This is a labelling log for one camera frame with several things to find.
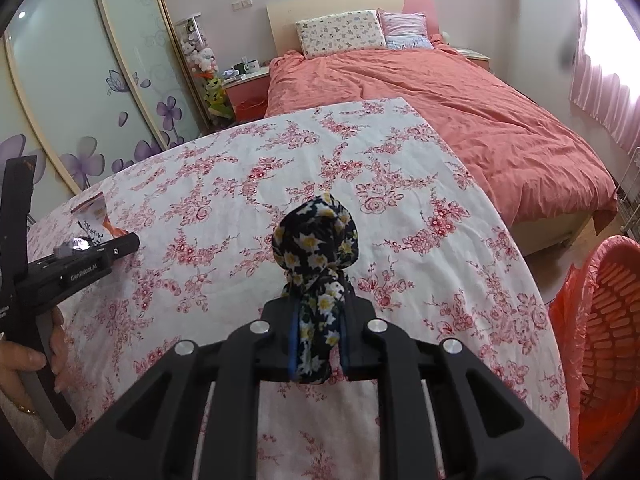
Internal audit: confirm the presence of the dark daisy print cloth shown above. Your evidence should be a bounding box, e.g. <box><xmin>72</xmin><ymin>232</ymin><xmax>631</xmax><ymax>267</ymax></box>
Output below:
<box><xmin>271</xmin><ymin>191</ymin><xmax>361</xmax><ymax>386</ymax></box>

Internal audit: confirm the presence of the white wire rack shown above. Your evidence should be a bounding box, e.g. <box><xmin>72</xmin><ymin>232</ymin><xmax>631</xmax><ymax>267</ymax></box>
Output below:
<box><xmin>612</xmin><ymin>147</ymin><xmax>640</xmax><ymax>241</ymax></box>

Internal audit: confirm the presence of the green plush toy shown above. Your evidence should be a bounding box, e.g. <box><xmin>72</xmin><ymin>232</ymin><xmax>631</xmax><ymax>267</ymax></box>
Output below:
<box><xmin>202</xmin><ymin>77</ymin><xmax>235</xmax><ymax>121</ymax></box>

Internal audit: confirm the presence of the floral print pillow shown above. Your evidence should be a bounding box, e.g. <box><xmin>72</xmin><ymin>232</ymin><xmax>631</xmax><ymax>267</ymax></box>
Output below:
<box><xmin>295</xmin><ymin>9</ymin><xmax>388</xmax><ymax>58</ymax></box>

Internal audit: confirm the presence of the orange plastic bag liner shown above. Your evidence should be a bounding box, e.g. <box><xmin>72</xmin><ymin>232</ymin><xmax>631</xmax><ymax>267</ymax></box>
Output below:
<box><xmin>547</xmin><ymin>260</ymin><xmax>598</xmax><ymax>476</ymax></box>

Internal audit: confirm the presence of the plush toy display tube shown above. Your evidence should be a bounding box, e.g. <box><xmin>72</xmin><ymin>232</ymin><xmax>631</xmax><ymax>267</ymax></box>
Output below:
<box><xmin>172</xmin><ymin>12</ymin><xmax>221</xmax><ymax>86</ymax></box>

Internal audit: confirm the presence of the red floral tablecloth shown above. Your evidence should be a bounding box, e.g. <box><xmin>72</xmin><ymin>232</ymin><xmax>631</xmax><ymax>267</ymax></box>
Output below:
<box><xmin>25</xmin><ymin>97</ymin><xmax>573</xmax><ymax>480</ymax></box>

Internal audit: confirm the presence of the cream pink bed headboard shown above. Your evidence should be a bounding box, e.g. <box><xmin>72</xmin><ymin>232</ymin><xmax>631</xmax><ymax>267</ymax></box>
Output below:
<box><xmin>266</xmin><ymin>0</ymin><xmax>432</xmax><ymax>56</ymax></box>

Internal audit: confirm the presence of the pink curtain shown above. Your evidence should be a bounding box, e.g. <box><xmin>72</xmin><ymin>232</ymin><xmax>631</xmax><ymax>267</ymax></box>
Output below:
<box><xmin>570</xmin><ymin>0</ymin><xmax>640</xmax><ymax>153</ymax></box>

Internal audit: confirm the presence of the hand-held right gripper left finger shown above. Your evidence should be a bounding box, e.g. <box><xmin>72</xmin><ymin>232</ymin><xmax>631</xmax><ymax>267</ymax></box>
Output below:
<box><xmin>55</xmin><ymin>296</ymin><xmax>303</xmax><ymax>480</ymax></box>

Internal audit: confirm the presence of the orange snack packet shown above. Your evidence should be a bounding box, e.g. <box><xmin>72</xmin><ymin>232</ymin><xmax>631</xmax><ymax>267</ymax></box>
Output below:
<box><xmin>70</xmin><ymin>192</ymin><xmax>131</xmax><ymax>251</ymax></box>

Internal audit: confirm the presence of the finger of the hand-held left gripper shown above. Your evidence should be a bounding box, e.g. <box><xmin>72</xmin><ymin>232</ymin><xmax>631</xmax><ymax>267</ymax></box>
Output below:
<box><xmin>101</xmin><ymin>231</ymin><xmax>142</xmax><ymax>267</ymax></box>

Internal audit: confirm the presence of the bed with pink cover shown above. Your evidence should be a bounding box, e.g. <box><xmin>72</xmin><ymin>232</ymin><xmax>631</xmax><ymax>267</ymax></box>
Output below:
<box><xmin>264</xmin><ymin>35</ymin><xmax>618</xmax><ymax>233</ymax></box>

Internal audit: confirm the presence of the cream bed base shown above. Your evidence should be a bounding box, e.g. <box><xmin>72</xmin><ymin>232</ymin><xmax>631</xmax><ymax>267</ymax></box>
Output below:
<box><xmin>512</xmin><ymin>207</ymin><xmax>596</xmax><ymax>256</ymax></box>

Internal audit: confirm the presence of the person's left hand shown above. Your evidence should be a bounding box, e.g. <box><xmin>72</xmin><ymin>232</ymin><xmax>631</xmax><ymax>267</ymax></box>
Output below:
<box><xmin>0</xmin><ymin>306</ymin><xmax>69</xmax><ymax>415</ymax></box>

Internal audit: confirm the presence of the pink nightstand with book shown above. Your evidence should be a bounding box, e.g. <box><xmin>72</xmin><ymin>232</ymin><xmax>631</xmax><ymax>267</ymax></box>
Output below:
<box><xmin>452</xmin><ymin>46</ymin><xmax>493</xmax><ymax>73</ymax></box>

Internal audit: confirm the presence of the orange plastic basket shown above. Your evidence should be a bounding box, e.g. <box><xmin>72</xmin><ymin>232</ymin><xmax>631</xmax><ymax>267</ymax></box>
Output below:
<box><xmin>575</xmin><ymin>235</ymin><xmax>640</xmax><ymax>478</ymax></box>

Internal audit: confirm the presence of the flower print wardrobe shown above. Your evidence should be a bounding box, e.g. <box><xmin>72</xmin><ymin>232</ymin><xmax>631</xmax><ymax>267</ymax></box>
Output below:
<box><xmin>0</xmin><ymin>0</ymin><xmax>211</xmax><ymax>196</ymax></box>

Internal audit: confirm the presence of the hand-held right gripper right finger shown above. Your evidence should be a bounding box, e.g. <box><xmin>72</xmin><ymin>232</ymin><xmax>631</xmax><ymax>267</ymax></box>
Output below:
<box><xmin>340</xmin><ymin>280</ymin><xmax>583</xmax><ymax>480</ymax></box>

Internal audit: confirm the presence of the striped pink pillow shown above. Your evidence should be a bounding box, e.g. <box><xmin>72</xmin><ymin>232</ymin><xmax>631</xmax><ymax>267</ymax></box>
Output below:
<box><xmin>377</xmin><ymin>9</ymin><xmax>435</xmax><ymax>51</ymax></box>

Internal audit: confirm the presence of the pink nightstand with mug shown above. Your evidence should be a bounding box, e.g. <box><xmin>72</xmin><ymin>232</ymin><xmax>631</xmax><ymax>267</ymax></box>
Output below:
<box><xmin>222</xmin><ymin>67</ymin><xmax>273</xmax><ymax>123</ymax></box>

